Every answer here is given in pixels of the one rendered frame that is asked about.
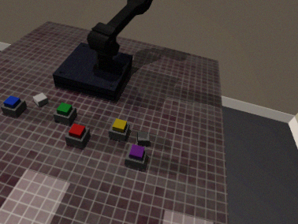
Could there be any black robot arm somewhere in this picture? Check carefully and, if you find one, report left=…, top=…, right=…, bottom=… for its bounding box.
left=88, top=0, right=153, bottom=71

